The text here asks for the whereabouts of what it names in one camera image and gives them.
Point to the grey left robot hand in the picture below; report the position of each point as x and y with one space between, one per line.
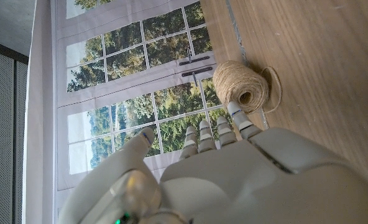
249 180

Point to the jute twine spool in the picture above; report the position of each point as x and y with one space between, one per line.
237 82

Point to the printed window backdrop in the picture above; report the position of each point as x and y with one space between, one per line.
125 62

